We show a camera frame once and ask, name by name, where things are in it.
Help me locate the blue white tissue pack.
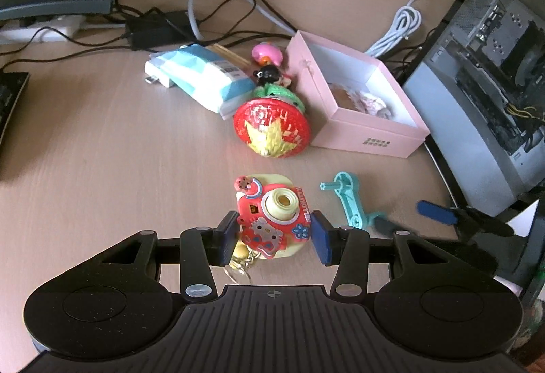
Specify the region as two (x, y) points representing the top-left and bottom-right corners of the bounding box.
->
(159, 44), (256, 115)

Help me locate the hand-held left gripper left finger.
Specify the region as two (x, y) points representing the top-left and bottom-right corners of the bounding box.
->
(102, 210), (241, 302)

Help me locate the black power adapter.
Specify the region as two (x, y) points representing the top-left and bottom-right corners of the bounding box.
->
(125, 9), (194, 52)

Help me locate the pink cardboard box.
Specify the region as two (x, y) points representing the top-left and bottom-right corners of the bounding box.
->
(284, 30), (431, 158)

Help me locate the computer case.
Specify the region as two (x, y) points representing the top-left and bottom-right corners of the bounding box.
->
(402, 0), (545, 218)

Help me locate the brown round item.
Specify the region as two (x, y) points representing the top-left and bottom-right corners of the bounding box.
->
(328, 83), (362, 112)

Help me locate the pink pig toy figure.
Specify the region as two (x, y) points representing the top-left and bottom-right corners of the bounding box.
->
(251, 42), (284, 67)

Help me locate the small black red toy figure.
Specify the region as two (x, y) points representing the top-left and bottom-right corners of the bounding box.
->
(253, 65), (294, 89)

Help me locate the pink white wrapped item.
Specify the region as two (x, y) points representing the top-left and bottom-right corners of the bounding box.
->
(358, 91), (394, 118)

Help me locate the teal plastic toy crank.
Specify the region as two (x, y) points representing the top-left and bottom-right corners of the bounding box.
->
(319, 171), (386, 229)

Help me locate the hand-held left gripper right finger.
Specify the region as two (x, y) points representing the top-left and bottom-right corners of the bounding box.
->
(312, 210), (458, 301)

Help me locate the black keyboard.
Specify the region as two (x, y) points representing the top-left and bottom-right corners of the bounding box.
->
(0, 68), (30, 161)

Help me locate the red strawberry ball yellow star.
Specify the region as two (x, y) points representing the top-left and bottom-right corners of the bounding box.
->
(232, 84), (311, 159)

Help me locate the bundle of wooden sticks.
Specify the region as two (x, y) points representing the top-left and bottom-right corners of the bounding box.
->
(208, 43), (252, 67)

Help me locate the white power strip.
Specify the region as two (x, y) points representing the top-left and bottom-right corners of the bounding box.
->
(0, 14), (86, 44)

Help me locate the grey thick cable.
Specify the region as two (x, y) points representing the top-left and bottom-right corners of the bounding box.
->
(187, 0), (299, 44)

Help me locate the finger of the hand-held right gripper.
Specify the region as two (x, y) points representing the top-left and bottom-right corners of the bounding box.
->
(416, 200), (514, 237)
(373, 216), (409, 237)

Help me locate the red toy camera keychain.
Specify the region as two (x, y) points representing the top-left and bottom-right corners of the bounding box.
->
(225, 174), (313, 285)

